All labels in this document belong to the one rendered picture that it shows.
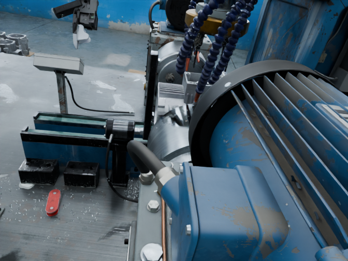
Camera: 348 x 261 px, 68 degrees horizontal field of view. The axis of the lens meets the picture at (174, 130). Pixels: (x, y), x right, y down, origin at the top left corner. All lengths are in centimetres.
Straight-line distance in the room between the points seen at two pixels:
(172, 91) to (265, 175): 64
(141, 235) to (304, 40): 57
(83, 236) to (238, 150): 61
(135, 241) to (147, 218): 3
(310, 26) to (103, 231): 73
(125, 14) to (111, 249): 596
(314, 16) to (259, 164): 54
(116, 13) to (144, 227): 624
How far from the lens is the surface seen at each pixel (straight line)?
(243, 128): 24
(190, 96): 80
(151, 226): 34
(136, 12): 637
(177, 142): 51
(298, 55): 72
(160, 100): 78
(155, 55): 64
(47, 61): 111
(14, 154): 107
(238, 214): 17
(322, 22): 70
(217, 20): 70
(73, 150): 92
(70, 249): 76
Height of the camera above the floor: 143
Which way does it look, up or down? 32 degrees down
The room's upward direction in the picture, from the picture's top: 10 degrees clockwise
